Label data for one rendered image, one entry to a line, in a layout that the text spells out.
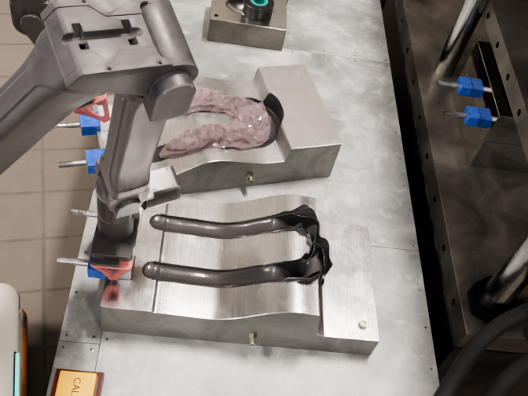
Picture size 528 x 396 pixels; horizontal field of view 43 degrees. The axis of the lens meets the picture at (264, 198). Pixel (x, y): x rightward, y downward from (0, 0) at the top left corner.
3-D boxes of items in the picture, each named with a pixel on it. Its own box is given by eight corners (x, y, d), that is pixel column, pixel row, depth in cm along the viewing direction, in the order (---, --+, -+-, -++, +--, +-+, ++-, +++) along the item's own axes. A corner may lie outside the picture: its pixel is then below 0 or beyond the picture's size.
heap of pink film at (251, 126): (162, 166, 140) (163, 140, 134) (146, 106, 150) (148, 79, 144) (279, 153, 147) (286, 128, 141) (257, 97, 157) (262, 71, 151)
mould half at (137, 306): (100, 331, 121) (99, 292, 111) (122, 216, 137) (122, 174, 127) (370, 355, 127) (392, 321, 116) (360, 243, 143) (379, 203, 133)
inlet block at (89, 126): (55, 144, 143) (53, 126, 139) (53, 127, 145) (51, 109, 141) (118, 138, 147) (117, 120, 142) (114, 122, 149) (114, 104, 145)
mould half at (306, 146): (107, 203, 139) (106, 168, 130) (91, 114, 154) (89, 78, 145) (330, 176, 154) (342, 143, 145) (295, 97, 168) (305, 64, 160)
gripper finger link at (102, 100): (121, 97, 130) (97, 63, 122) (124, 122, 126) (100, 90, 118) (89, 108, 131) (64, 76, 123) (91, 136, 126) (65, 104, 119)
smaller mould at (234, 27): (207, 40, 177) (209, 18, 171) (210, 6, 186) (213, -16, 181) (281, 51, 179) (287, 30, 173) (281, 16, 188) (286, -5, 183)
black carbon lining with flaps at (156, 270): (140, 286, 120) (141, 256, 113) (151, 214, 130) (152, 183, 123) (330, 305, 124) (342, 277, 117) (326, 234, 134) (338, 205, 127)
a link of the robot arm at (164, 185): (100, 152, 97) (119, 207, 95) (174, 134, 102) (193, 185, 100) (93, 181, 108) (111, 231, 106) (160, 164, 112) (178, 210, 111)
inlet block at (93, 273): (55, 280, 119) (53, 263, 115) (61, 256, 122) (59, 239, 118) (130, 287, 120) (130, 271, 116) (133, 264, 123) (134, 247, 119)
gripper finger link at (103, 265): (137, 257, 120) (137, 226, 113) (131, 291, 116) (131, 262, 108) (98, 253, 119) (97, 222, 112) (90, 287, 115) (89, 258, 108)
